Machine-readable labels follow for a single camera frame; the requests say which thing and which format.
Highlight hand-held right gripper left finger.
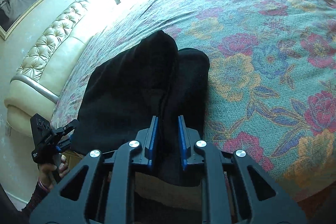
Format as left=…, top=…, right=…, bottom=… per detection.
left=29, top=116, right=159, bottom=224

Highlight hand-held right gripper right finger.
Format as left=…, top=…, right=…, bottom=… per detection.
left=178, top=115, right=307, bottom=224

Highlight person's left forearm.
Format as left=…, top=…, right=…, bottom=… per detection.
left=20, top=179, right=54, bottom=214

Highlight floral bedspread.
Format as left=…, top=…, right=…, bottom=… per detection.
left=50, top=0, right=336, bottom=203

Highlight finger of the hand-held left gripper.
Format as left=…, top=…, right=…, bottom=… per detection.
left=51, top=119, right=79, bottom=138

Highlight person's left hand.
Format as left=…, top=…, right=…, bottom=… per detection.
left=37, top=154, right=70, bottom=187

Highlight framed wall picture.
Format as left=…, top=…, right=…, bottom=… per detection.
left=0, top=0, right=48, bottom=41

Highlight cream tufted leather headboard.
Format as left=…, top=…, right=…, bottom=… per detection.
left=4, top=0, right=91, bottom=138

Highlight black pants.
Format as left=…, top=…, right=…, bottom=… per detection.
left=71, top=30, right=210, bottom=188

